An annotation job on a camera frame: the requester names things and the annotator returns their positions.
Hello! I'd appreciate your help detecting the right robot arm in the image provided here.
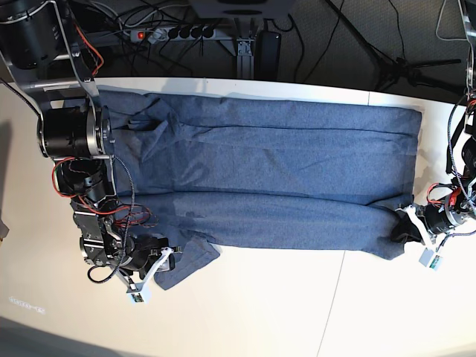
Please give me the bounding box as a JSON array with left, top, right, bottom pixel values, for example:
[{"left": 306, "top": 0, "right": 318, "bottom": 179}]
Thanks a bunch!
[{"left": 1, "top": 1, "right": 178, "bottom": 292}]

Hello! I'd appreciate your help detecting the white cable on floor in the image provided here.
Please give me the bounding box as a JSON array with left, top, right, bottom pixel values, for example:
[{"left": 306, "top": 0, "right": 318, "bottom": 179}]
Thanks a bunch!
[{"left": 434, "top": 0, "right": 468, "bottom": 41}]

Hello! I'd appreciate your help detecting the aluminium table frame post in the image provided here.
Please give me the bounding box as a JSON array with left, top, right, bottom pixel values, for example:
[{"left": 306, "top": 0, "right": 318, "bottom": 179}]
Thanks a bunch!
[{"left": 217, "top": 17, "right": 271, "bottom": 80}]

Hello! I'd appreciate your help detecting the black camera tripod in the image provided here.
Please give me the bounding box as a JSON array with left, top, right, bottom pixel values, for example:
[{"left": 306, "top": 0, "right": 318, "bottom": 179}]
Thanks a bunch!
[{"left": 325, "top": 1, "right": 469, "bottom": 94}]

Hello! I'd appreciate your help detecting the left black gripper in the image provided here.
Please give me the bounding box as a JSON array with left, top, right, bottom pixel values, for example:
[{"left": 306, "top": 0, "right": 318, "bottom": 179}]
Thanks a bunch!
[{"left": 390, "top": 203, "right": 475, "bottom": 244}]

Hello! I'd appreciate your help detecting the black power adapter brick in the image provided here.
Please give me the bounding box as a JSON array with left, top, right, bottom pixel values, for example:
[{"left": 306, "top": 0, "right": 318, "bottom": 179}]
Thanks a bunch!
[{"left": 255, "top": 30, "right": 281, "bottom": 81}]

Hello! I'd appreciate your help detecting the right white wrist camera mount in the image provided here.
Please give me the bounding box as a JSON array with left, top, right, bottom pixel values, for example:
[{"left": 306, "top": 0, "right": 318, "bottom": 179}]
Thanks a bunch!
[{"left": 118, "top": 251, "right": 161, "bottom": 303}]

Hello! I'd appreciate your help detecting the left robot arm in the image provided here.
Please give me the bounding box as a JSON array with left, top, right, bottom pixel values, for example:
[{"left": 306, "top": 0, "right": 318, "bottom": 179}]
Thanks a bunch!
[{"left": 390, "top": 1, "right": 475, "bottom": 245}]

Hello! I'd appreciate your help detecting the grey box under table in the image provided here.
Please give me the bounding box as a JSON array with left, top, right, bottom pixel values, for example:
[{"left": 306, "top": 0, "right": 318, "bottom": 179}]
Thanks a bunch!
[{"left": 189, "top": 0, "right": 295, "bottom": 19}]

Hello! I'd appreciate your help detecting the blue heathered T-shirt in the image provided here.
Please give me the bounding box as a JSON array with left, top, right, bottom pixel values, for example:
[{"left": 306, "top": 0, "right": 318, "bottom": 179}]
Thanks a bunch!
[{"left": 100, "top": 90, "right": 422, "bottom": 289}]

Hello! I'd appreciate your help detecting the power strip with red switch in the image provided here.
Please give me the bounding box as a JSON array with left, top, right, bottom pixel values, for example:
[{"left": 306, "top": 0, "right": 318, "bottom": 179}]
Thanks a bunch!
[{"left": 128, "top": 25, "right": 219, "bottom": 45}]

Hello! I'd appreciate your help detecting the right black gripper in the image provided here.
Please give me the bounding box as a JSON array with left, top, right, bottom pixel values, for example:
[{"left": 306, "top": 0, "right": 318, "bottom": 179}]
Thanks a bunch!
[{"left": 119, "top": 236, "right": 183, "bottom": 277}]

